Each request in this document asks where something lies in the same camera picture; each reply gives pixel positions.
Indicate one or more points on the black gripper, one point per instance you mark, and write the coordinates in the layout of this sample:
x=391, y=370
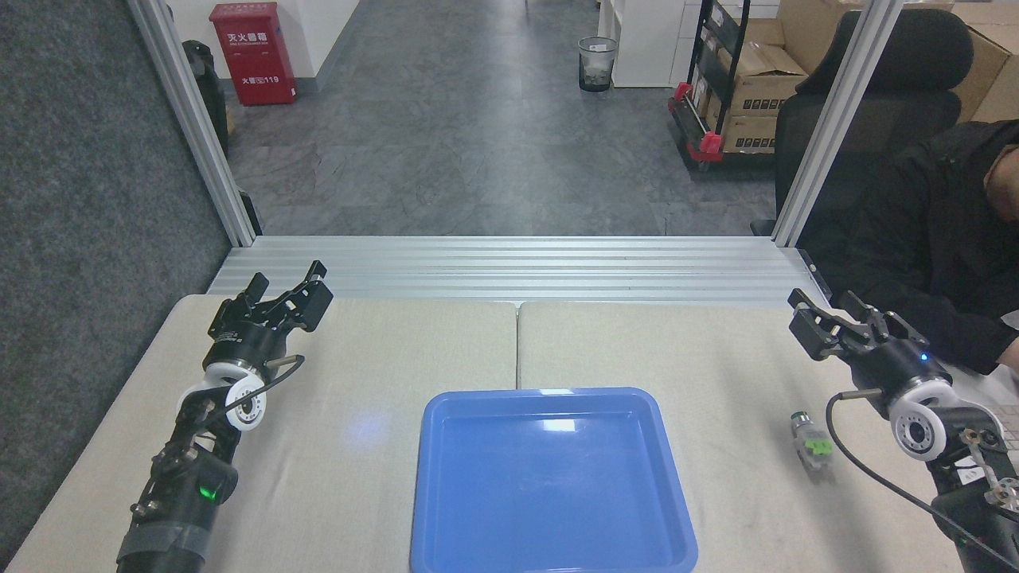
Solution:
x=247, y=342
x=899, y=366

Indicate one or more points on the green push button switch part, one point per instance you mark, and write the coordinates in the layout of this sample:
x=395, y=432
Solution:
x=810, y=438

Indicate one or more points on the blue plastic tray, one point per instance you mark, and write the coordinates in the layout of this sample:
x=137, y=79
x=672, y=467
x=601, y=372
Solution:
x=549, y=485

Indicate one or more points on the person's hand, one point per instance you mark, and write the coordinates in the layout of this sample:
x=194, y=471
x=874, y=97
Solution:
x=1011, y=356

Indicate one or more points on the person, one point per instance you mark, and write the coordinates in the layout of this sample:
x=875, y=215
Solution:
x=923, y=239

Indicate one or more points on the grey felt partition panel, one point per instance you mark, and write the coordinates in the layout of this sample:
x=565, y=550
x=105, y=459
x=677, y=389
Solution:
x=87, y=239

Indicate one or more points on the small cardboard box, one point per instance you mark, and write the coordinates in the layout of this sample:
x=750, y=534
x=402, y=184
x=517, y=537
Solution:
x=748, y=134

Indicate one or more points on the black office chair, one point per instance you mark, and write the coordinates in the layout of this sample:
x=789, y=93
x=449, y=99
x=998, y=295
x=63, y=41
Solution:
x=892, y=111

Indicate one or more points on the red fire extinguisher box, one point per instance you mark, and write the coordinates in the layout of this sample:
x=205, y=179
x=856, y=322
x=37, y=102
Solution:
x=253, y=54

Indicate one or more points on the black cart with red corners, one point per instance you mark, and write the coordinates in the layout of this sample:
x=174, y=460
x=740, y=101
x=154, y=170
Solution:
x=700, y=119

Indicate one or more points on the cardboard box with open flap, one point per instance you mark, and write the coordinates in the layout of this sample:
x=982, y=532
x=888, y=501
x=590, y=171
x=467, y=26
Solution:
x=760, y=79

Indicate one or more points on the large cardboard box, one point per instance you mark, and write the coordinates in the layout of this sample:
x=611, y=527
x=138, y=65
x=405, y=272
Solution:
x=983, y=72

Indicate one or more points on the white cabinet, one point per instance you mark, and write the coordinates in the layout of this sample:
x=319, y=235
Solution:
x=645, y=40

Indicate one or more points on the black mesh trash bin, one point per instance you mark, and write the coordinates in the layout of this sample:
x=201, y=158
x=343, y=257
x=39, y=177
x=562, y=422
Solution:
x=597, y=65

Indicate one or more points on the silver aluminium post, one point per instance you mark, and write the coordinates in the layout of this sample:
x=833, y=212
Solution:
x=836, y=119
x=191, y=119

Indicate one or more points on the silver aluminium rail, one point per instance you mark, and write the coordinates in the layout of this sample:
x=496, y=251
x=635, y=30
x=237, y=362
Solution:
x=517, y=270

